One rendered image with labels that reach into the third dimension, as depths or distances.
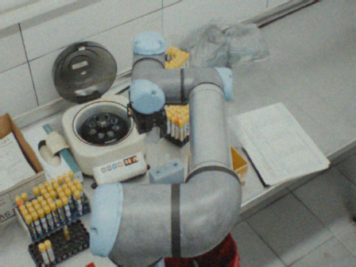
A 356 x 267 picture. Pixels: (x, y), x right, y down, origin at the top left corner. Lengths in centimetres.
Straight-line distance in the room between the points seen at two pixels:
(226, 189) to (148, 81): 36
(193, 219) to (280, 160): 97
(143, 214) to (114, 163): 86
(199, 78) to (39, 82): 80
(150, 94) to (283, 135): 81
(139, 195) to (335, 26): 167
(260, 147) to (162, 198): 99
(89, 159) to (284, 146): 64
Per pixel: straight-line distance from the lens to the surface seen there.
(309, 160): 177
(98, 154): 161
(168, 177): 158
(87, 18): 174
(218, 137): 96
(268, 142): 179
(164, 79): 113
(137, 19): 186
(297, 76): 207
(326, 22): 237
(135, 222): 81
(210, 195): 83
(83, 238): 155
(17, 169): 168
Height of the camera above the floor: 222
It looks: 46 degrees down
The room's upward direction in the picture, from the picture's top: 4 degrees counter-clockwise
